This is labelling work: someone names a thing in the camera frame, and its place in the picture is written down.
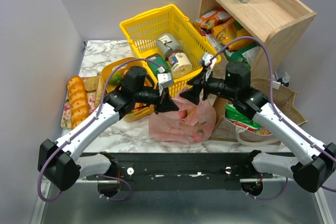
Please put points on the brown burlap tote bag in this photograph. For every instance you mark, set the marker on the brown burlap tote bag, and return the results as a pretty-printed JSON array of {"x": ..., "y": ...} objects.
[{"x": 225, "y": 130}]

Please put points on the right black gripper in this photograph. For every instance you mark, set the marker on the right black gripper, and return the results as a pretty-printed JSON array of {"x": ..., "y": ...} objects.
[{"x": 203, "y": 87}]

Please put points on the orange snack packet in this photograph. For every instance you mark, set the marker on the orange snack packet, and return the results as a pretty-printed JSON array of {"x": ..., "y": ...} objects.
[{"x": 212, "y": 19}]

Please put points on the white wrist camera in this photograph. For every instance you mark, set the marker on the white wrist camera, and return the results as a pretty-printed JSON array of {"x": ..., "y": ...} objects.
[
  {"x": 164, "y": 78},
  {"x": 207, "y": 62}
]

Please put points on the green toilet paper roll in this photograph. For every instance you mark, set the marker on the green toilet paper roll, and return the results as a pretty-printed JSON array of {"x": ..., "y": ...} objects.
[{"x": 157, "y": 62}]

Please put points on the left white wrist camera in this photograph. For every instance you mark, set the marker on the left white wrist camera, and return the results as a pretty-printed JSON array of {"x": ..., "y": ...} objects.
[{"x": 164, "y": 78}]

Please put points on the braided toy bread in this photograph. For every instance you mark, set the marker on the braided toy bread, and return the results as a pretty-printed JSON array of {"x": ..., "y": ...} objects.
[{"x": 139, "y": 107}]

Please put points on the yellow snack bag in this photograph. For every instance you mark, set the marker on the yellow snack bag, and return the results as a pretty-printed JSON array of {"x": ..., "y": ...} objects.
[{"x": 230, "y": 30}]

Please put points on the green Chuba chips bag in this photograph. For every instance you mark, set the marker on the green Chuba chips bag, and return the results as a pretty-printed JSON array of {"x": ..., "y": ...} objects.
[{"x": 239, "y": 119}]

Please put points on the long toy baguette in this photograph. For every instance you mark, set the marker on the long toy baguette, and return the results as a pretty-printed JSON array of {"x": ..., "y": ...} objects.
[{"x": 78, "y": 101}]

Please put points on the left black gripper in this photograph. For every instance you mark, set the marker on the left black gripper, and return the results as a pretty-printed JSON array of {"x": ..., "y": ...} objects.
[{"x": 160, "y": 99}]

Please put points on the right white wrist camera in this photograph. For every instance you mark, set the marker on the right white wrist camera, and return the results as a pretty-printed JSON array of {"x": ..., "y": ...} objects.
[{"x": 207, "y": 62}]

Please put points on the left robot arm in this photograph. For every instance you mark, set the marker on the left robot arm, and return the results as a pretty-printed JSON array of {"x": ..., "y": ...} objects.
[{"x": 89, "y": 129}]

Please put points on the green snack bag lower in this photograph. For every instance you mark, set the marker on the green snack bag lower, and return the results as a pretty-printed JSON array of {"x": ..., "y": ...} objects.
[{"x": 247, "y": 54}]

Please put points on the wooden shelf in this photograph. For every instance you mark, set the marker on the wooden shelf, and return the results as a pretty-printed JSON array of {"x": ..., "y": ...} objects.
[{"x": 279, "y": 24}]

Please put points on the red snack bag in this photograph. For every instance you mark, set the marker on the red snack bag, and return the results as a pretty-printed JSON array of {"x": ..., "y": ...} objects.
[{"x": 260, "y": 130}]

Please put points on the pink plastic grocery bag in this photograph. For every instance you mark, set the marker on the pink plastic grocery bag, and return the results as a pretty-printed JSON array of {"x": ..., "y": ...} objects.
[{"x": 190, "y": 124}]

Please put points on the toy mango green yellow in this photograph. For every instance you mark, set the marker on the toy mango green yellow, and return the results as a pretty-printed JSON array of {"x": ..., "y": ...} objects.
[{"x": 116, "y": 79}]

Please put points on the large yellow shopping basket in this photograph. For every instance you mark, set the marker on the large yellow shopping basket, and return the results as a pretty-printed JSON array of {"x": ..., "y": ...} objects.
[{"x": 168, "y": 32}]

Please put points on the toy bread slice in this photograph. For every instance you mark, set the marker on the toy bread slice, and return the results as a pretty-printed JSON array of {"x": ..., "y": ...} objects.
[{"x": 95, "y": 84}]

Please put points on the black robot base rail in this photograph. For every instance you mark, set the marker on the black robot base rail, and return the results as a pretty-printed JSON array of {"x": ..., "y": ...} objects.
[{"x": 157, "y": 171}]

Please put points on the silver snack packet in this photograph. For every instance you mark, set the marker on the silver snack packet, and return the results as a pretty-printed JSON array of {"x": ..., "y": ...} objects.
[{"x": 211, "y": 39}]

